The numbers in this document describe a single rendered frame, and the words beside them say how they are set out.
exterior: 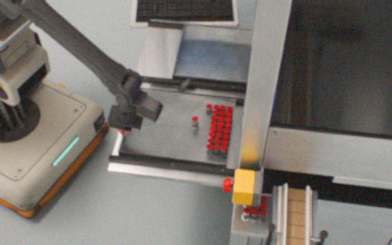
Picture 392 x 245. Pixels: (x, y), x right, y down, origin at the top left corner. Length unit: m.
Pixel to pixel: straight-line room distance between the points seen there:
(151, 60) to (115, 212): 0.92
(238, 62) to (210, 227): 0.91
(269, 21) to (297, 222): 0.64
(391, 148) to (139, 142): 0.76
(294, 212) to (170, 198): 1.16
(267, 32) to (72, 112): 1.64
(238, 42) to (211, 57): 0.13
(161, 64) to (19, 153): 0.91
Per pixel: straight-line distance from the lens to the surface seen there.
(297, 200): 1.50
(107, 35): 3.31
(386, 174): 1.45
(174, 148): 1.62
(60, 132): 2.49
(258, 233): 1.49
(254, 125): 1.28
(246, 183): 1.38
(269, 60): 1.10
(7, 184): 2.41
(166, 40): 1.95
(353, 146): 1.34
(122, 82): 1.39
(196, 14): 2.14
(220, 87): 1.76
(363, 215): 1.65
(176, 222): 2.47
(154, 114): 1.43
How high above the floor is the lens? 2.22
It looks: 53 degrees down
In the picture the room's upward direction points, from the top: 2 degrees counter-clockwise
